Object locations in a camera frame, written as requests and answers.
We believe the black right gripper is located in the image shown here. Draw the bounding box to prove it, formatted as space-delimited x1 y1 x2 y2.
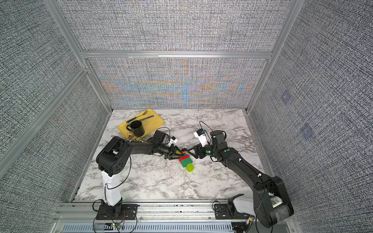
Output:
187 141 219 160

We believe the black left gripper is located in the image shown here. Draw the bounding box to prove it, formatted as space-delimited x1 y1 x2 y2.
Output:
158 144 185 161

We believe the lime green square lego brick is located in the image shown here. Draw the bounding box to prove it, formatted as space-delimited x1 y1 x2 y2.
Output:
185 164 194 172

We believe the red long lego brick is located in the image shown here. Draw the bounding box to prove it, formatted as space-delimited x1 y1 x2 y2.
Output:
179 155 190 162

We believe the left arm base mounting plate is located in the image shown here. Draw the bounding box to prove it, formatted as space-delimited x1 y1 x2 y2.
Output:
96 203 138 220

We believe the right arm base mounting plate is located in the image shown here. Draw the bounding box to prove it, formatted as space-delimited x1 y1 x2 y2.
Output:
212 202 253 220

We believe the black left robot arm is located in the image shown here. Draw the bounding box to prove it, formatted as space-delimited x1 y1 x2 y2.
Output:
96 130 182 212

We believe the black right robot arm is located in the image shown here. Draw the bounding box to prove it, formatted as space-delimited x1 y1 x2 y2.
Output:
188 130 294 228

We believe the yellow plastic tray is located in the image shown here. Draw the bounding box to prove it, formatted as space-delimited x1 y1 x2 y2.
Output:
118 109 164 139

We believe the black mug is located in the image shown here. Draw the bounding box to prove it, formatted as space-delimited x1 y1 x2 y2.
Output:
126 120 145 137

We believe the iridescent spoon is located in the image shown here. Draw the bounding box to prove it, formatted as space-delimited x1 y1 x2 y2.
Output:
127 132 134 140

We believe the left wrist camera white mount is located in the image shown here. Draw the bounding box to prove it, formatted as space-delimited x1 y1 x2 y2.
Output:
167 136 178 146

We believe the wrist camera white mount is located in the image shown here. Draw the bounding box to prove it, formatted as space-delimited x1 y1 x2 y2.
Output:
194 128 208 147
167 136 178 146

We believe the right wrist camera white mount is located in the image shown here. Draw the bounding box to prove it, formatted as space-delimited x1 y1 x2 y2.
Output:
194 128 208 147

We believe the aluminium front rail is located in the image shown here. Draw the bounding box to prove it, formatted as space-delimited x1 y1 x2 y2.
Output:
53 200 295 223

